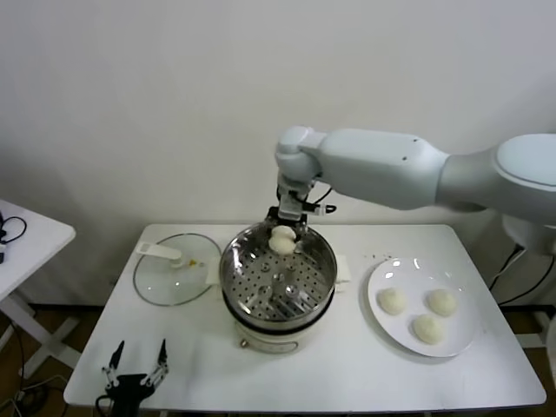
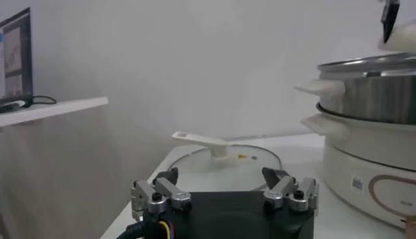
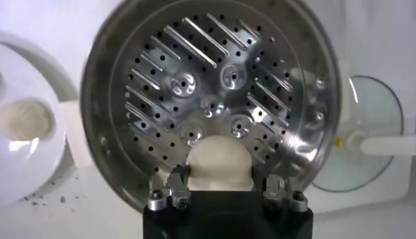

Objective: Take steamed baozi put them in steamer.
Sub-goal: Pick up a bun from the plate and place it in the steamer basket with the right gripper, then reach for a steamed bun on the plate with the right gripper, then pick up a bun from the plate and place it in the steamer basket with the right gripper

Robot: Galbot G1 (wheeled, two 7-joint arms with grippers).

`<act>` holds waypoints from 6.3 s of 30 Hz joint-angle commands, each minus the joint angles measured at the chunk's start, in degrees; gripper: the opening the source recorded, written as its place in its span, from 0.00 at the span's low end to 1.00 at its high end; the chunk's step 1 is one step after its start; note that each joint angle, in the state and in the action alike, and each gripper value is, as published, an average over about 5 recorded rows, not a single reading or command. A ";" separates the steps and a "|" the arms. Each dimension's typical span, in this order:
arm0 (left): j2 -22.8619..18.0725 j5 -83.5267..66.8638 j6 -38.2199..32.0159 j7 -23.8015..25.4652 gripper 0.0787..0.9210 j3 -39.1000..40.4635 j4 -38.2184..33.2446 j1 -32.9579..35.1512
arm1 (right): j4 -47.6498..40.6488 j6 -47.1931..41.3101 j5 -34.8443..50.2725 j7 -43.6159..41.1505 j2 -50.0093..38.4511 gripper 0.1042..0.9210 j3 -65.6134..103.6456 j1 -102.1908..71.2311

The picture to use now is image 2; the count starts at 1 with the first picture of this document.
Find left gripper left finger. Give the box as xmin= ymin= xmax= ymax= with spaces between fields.
xmin=131 ymin=167 xmax=192 ymax=221

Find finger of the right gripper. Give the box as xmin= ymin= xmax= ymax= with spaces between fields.
xmin=380 ymin=0 xmax=400 ymax=44

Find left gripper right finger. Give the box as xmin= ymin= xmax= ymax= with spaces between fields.
xmin=262 ymin=167 xmax=320 ymax=217

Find white steamed baozi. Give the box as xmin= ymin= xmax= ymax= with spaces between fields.
xmin=378 ymin=21 xmax=416 ymax=53

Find stainless steel steamer basket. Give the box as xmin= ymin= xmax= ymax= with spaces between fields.
xmin=294 ymin=52 xmax=416 ymax=126

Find white electric cooking pot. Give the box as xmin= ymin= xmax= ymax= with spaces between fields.
xmin=300 ymin=113 xmax=416 ymax=230

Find white side table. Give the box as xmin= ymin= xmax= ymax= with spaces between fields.
xmin=0 ymin=96 xmax=109 ymax=127

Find computer monitor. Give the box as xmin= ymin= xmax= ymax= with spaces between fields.
xmin=0 ymin=6 xmax=34 ymax=114

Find glass lid white handle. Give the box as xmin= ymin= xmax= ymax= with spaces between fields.
xmin=168 ymin=131 xmax=283 ymax=193

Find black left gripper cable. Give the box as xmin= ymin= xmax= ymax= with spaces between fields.
xmin=116 ymin=220 xmax=175 ymax=239

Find black looped cable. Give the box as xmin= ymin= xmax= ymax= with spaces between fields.
xmin=31 ymin=95 xmax=58 ymax=105

